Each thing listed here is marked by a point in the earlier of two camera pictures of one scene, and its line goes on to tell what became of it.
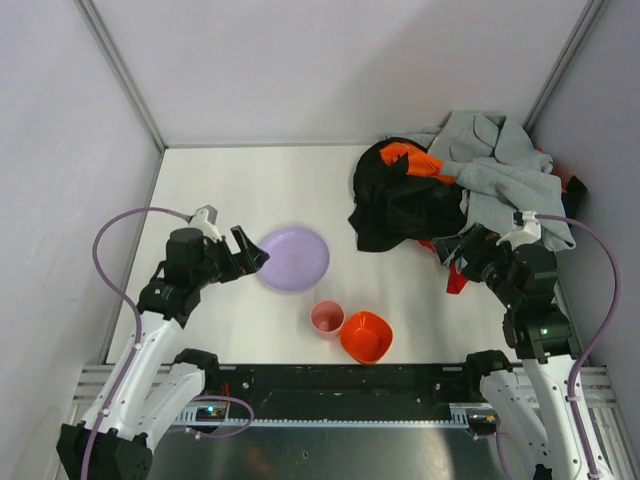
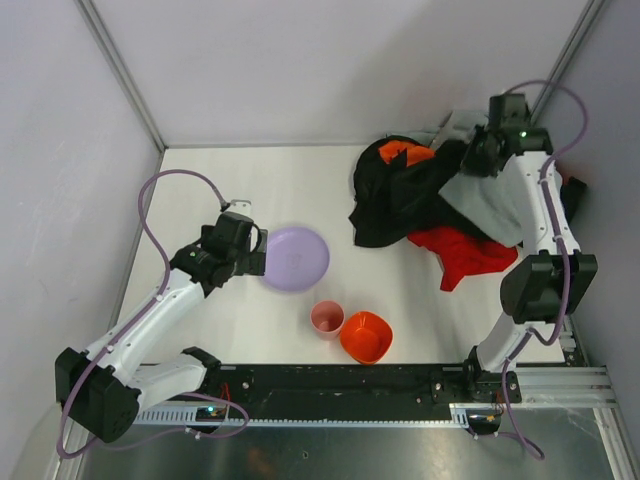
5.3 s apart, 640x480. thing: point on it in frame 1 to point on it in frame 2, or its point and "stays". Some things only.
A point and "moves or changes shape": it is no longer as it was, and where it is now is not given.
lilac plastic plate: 298,259 stays
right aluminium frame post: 587,19 stays
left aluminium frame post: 91,14 stays
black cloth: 393,207 moves or changes shape
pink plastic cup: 327,318 stays
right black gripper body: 461,251 to 473,157
